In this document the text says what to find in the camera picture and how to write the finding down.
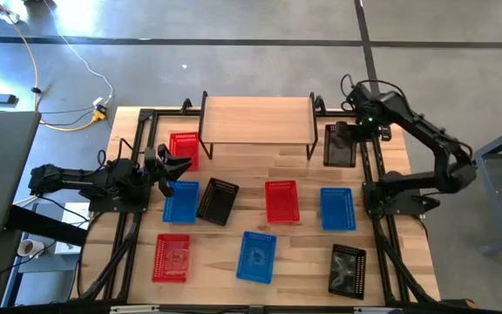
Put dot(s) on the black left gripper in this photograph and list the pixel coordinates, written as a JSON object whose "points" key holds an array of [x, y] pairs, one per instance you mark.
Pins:
{"points": [[151, 183]]}

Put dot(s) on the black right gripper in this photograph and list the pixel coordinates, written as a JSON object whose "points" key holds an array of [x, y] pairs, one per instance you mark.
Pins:
{"points": [[371, 131]]}

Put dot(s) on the black plastic slotted basket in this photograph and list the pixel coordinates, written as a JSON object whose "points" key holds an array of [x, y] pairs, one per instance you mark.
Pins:
{"points": [[340, 158], [217, 201], [347, 272]]}

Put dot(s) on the blue plastic slotted basket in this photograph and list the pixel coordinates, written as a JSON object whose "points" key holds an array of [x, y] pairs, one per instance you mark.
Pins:
{"points": [[183, 205], [338, 209], [256, 257]]}

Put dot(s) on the red plastic slotted basket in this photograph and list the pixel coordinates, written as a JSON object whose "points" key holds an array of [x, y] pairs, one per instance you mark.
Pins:
{"points": [[183, 141], [171, 259], [282, 202]]}

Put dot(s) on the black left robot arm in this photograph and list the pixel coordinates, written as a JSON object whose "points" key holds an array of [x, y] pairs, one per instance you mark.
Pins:
{"points": [[81, 179]]}

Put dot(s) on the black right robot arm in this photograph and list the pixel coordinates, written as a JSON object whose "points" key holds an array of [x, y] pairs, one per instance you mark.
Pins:
{"points": [[425, 131]]}

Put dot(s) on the yellow plug connector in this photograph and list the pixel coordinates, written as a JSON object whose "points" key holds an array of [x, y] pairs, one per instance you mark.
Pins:
{"points": [[99, 116]]}

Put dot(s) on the white box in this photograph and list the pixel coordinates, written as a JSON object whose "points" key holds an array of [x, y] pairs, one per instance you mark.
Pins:
{"points": [[76, 216]]}

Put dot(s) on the small white power adapter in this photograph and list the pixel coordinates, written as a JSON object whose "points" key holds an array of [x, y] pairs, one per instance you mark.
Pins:
{"points": [[98, 101]]}

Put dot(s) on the black desk leg beam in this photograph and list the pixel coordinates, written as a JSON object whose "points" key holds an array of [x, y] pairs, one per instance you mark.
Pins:
{"points": [[46, 227]]}

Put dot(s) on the white paper cup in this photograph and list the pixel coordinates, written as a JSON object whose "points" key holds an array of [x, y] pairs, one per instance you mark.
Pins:
{"points": [[31, 248]]}

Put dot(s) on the grey desk top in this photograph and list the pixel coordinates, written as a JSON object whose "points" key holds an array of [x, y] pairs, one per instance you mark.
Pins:
{"points": [[2, 165]]}

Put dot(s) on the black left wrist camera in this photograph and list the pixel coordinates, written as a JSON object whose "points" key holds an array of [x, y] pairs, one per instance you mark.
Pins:
{"points": [[150, 159]]}

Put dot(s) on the black metal table frame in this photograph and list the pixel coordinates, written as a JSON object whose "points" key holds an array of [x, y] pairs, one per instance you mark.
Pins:
{"points": [[168, 112]]}

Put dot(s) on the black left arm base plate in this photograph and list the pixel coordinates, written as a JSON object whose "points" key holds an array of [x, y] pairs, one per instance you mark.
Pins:
{"points": [[103, 205]]}

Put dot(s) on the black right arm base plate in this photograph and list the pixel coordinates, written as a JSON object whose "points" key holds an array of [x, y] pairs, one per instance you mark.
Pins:
{"points": [[403, 206]]}

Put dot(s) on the silver metal bracket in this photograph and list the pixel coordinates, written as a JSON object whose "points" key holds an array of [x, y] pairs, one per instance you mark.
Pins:
{"points": [[134, 309], [377, 310]]}

